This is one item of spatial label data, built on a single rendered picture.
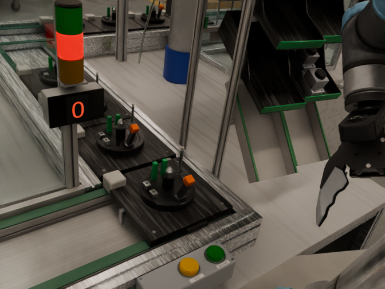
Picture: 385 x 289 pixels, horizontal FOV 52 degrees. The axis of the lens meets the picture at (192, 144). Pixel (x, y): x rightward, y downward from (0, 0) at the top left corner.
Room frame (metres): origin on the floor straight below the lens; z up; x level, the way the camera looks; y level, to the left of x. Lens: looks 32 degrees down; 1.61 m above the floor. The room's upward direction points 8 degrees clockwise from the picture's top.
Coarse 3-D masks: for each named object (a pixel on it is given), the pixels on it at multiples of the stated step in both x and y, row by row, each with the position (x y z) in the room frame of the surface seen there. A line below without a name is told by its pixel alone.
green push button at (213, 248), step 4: (208, 248) 0.61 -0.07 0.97; (212, 248) 0.61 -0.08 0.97; (216, 248) 0.61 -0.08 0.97; (220, 248) 0.61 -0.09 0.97; (208, 252) 0.60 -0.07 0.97; (212, 252) 0.60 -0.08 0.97; (216, 252) 0.60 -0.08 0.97; (220, 252) 0.60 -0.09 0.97; (224, 252) 0.60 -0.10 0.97; (208, 256) 0.59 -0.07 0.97; (212, 256) 0.59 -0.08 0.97; (216, 256) 0.59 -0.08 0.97; (220, 256) 0.59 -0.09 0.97; (212, 260) 0.58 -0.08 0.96; (216, 260) 0.58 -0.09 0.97; (220, 260) 0.59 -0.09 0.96
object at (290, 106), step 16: (240, 16) 1.07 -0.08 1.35; (224, 32) 1.04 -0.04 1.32; (256, 32) 1.13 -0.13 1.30; (256, 48) 1.06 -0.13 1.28; (272, 48) 1.06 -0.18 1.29; (256, 64) 1.01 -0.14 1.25; (272, 64) 1.03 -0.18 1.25; (288, 64) 0.99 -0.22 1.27; (256, 80) 0.95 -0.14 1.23; (272, 80) 0.97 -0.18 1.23; (288, 80) 0.98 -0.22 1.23; (256, 96) 0.88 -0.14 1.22; (272, 96) 0.92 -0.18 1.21; (288, 96) 0.94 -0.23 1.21; (272, 112) 0.87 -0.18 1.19
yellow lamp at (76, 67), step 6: (60, 60) 0.72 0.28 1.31; (66, 60) 0.72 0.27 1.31; (72, 60) 0.72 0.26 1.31; (78, 60) 0.73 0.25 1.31; (60, 66) 0.72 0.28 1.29; (66, 66) 0.72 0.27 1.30; (72, 66) 0.72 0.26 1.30; (78, 66) 0.73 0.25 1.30; (60, 72) 0.72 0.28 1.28; (66, 72) 0.71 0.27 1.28; (72, 72) 0.72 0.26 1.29; (78, 72) 0.73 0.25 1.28; (60, 78) 0.72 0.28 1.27; (66, 78) 0.72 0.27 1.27; (72, 78) 0.72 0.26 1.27; (78, 78) 0.72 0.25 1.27
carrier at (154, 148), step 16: (80, 128) 0.98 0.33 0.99; (96, 128) 1.03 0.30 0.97; (112, 128) 1.01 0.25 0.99; (128, 128) 1.02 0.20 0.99; (144, 128) 1.07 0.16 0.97; (80, 144) 0.93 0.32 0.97; (96, 144) 0.93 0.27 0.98; (112, 144) 0.92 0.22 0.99; (144, 144) 0.98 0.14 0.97; (160, 144) 0.99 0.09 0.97; (96, 160) 0.87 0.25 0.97; (112, 160) 0.88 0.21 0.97; (128, 160) 0.89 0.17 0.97; (144, 160) 0.90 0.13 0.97; (160, 160) 0.92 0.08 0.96; (96, 176) 0.81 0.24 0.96
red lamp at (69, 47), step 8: (56, 32) 0.73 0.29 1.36; (64, 40) 0.71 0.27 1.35; (72, 40) 0.72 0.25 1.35; (80, 40) 0.73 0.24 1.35; (64, 48) 0.72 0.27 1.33; (72, 48) 0.72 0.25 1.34; (80, 48) 0.73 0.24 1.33; (64, 56) 0.72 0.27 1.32; (72, 56) 0.72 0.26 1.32; (80, 56) 0.73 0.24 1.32
